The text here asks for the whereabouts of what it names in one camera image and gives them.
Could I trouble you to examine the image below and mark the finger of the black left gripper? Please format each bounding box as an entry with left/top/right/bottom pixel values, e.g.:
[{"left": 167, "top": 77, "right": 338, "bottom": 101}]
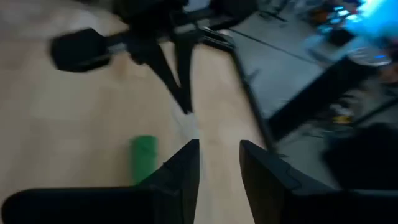
[
  {"left": 130, "top": 43, "right": 187, "bottom": 114},
  {"left": 174, "top": 40, "right": 195, "bottom": 114}
]

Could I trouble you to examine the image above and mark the green elastic bandage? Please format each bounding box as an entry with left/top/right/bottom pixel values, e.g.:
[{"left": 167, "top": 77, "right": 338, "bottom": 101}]
[{"left": 129, "top": 134, "right": 159, "bottom": 187}]

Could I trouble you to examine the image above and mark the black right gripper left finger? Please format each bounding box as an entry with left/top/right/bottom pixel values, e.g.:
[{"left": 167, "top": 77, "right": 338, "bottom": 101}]
[{"left": 1, "top": 139, "right": 200, "bottom": 224}]

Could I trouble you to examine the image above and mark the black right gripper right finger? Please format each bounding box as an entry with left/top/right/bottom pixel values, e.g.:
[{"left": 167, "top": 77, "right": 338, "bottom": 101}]
[{"left": 239, "top": 140, "right": 398, "bottom": 224}]

